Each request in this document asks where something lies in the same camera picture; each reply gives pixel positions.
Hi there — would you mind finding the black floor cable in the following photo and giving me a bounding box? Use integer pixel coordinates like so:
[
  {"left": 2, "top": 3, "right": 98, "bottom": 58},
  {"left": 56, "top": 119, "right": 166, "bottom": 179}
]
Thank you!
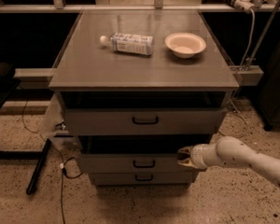
[{"left": 21, "top": 96, "right": 88, "bottom": 224}]

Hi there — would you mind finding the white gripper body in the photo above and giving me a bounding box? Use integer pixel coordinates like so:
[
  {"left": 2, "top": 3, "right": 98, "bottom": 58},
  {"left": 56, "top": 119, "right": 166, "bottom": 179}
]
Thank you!
[{"left": 190, "top": 144, "right": 218, "bottom": 169}]

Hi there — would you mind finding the black side table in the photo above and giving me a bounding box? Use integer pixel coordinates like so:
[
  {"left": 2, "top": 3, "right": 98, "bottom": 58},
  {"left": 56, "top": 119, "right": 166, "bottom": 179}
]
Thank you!
[{"left": 0, "top": 63, "right": 21, "bottom": 108}]

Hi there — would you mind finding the black table leg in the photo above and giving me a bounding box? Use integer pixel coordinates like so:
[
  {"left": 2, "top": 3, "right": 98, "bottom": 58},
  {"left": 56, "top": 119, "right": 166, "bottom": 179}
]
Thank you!
[{"left": 26, "top": 139, "right": 51, "bottom": 195}]

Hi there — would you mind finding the plastic water bottle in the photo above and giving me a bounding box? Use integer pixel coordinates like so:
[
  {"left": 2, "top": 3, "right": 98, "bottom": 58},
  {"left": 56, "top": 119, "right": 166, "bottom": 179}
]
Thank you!
[{"left": 100, "top": 33, "right": 154, "bottom": 56}]

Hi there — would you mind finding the grey drawer cabinet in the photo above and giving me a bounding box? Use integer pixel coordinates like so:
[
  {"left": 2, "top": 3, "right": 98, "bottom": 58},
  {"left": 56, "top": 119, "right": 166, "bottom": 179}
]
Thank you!
[{"left": 48, "top": 8, "right": 240, "bottom": 189}]

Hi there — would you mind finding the white power strip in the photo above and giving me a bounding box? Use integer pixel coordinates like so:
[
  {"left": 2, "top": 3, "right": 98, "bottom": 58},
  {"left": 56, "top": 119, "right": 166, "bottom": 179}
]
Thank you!
[{"left": 212, "top": 0, "right": 257, "bottom": 15}]

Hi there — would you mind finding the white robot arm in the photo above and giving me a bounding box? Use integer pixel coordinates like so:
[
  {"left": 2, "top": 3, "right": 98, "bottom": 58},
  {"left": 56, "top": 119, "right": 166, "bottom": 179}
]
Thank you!
[{"left": 177, "top": 136, "right": 280, "bottom": 188}]

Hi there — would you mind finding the white paper bowl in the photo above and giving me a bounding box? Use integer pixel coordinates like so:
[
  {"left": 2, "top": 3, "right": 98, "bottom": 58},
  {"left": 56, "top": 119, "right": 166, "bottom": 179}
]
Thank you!
[{"left": 165, "top": 33, "right": 206, "bottom": 59}]

